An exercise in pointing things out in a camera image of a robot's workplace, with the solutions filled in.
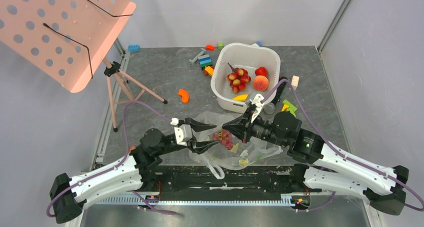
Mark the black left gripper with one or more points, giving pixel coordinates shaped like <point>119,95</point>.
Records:
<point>199,147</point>

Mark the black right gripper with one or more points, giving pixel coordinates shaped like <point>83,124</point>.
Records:
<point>247,126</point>

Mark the dark red grape bunch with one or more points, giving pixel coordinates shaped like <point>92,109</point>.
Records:
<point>224,137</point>

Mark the translucent plastic bag with fruits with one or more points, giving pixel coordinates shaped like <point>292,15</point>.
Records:
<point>230,153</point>

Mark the yellow fake banana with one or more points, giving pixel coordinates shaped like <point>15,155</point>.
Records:
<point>241,97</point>

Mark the red yellow fruit bunch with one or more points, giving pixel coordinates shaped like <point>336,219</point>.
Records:
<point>238,79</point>

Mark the orange fake peach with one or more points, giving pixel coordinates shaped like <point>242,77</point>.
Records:
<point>260,83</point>

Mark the red fake pear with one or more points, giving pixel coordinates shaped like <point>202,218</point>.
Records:
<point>261,71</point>

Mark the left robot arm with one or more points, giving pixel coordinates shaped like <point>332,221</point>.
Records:
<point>70,195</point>

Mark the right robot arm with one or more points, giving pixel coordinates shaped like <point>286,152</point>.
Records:
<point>322,165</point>

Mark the black microphone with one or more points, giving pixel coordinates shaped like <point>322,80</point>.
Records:
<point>269,108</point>

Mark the orange curved block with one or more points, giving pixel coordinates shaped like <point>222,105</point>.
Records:
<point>184,96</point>

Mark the stacked coloured brick pile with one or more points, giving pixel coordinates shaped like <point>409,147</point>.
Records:
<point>206,65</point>

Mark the beige wooden block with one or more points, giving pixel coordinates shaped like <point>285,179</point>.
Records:
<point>295,81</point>

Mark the grey toy wrench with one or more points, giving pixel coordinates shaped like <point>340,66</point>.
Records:
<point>201,53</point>

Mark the red curved block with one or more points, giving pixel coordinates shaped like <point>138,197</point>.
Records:
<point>209,48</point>

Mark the blue lego brick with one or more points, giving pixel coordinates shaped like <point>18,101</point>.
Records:
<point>133,48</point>

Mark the pink music stand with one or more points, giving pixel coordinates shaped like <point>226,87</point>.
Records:
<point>68,39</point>

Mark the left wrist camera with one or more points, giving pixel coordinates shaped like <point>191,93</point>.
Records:
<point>183,134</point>

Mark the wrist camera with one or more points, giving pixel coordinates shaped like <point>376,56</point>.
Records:
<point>183,134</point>
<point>256,103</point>

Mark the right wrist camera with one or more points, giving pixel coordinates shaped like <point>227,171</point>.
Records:
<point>256,103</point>

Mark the aluminium frame post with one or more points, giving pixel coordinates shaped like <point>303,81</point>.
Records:
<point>333,25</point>

